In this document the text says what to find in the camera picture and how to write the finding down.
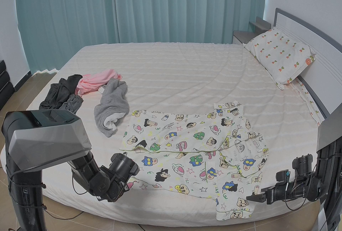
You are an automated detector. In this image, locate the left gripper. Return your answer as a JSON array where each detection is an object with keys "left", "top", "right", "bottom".
[{"left": 118, "top": 177, "right": 135, "bottom": 196}]

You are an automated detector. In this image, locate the black cable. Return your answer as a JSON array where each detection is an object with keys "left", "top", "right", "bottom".
[{"left": 284, "top": 198, "right": 309, "bottom": 212}]

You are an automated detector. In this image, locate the bed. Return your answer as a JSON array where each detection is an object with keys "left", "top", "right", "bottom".
[{"left": 0, "top": 7, "right": 342, "bottom": 231}]

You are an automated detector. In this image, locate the white printed pillow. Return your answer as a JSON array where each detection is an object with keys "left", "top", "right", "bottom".
[{"left": 243, "top": 26, "right": 317, "bottom": 90}]

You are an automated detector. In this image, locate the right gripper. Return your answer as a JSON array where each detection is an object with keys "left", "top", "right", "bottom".
[{"left": 246, "top": 183, "right": 290, "bottom": 205}]

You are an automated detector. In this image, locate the white printed pyjama top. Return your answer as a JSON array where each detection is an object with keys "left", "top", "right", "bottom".
[{"left": 119, "top": 100, "right": 270, "bottom": 221}]

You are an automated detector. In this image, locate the grey bedside table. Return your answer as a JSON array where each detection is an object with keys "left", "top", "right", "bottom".
[{"left": 232, "top": 17, "right": 271, "bottom": 45}]

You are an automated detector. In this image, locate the dark grey garment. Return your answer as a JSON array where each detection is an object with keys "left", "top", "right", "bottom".
[{"left": 63, "top": 94, "right": 84, "bottom": 114}]

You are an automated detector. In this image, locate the black chest of drawers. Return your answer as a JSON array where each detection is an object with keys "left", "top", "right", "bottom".
[{"left": 0, "top": 60, "right": 14, "bottom": 113}]

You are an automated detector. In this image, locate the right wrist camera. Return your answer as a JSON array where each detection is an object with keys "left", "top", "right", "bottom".
[{"left": 275, "top": 170, "right": 291, "bottom": 185}]

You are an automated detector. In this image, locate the black garment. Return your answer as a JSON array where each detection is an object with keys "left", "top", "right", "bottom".
[{"left": 39, "top": 74, "right": 83, "bottom": 111}]

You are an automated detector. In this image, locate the pink garment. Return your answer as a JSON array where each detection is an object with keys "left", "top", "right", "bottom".
[{"left": 76, "top": 69, "right": 123, "bottom": 97}]

